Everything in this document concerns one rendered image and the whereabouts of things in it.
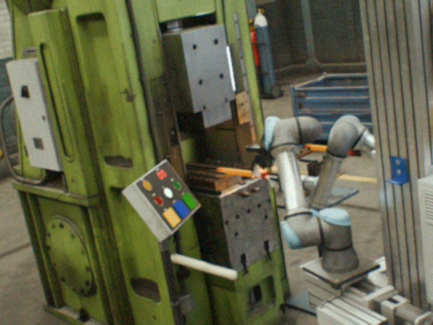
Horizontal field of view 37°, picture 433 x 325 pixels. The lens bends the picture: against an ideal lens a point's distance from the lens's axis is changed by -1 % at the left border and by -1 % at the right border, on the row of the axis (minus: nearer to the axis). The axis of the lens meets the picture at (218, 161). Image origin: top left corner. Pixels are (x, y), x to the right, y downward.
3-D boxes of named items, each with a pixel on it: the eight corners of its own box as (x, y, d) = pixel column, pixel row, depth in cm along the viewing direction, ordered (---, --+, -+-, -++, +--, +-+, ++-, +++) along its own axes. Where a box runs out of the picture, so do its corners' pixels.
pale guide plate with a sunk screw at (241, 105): (251, 120, 372) (246, 91, 368) (240, 124, 367) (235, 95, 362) (248, 120, 374) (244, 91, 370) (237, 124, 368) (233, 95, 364)
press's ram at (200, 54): (246, 95, 351) (235, 21, 340) (194, 112, 326) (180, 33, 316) (194, 94, 381) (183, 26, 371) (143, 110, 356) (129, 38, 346)
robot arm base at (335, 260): (367, 264, 256) (365, 241, 253) (337, 277, 250) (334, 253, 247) (342, 253, 269) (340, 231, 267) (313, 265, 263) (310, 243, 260)
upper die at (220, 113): (232, 118, 345) (229, 101, 342) (204, 128, 332) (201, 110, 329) (180, 116, 375) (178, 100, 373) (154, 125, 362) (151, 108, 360)
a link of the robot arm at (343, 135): (357, 133, 274) (320, 231, 293) (360, 127, 283) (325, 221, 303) (331, 124, 276) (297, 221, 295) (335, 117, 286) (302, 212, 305)
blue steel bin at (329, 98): (422, 131, 727) (416, 68, 708) (390, 152, 671) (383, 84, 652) (330, 129, 806) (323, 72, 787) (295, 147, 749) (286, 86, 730)
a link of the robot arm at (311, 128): (325, 111, 263) (310, 123, 312) (298, 115, 263) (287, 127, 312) (330, 138, 263) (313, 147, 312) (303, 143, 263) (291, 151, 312)
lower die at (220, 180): (242, 181, 354) (239, 166, 352) (216, 194, 341) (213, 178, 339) (191, 174, 384) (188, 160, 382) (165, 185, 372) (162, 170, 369)
